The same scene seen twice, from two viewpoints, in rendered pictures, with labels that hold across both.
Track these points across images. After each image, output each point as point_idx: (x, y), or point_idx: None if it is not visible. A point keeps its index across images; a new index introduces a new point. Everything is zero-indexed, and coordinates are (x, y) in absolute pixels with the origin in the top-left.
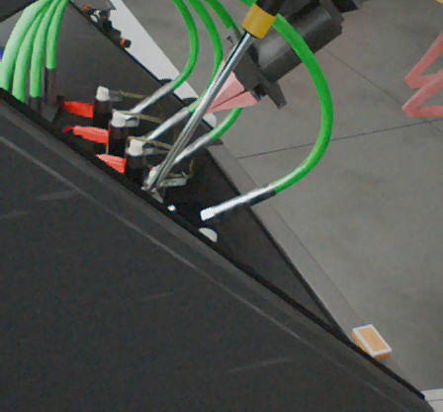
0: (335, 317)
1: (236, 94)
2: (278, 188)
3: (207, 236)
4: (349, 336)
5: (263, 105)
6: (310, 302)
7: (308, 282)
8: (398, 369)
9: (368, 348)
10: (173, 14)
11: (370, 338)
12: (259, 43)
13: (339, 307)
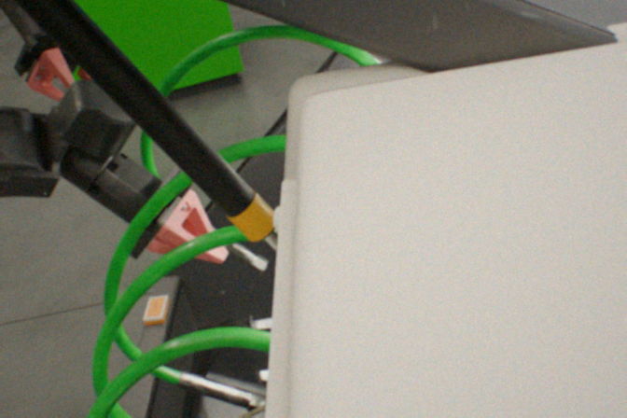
0: (161, 341)
1: (187, 216)
2: None
3: (331, 53)
4: (166, 323)
5: None
6: (160, 384)
7: (152, 382)
8: (154, 294)
9: (166, 299)
10: None
11: (157, 307)
12: (148, 174)
13: (149, 349)
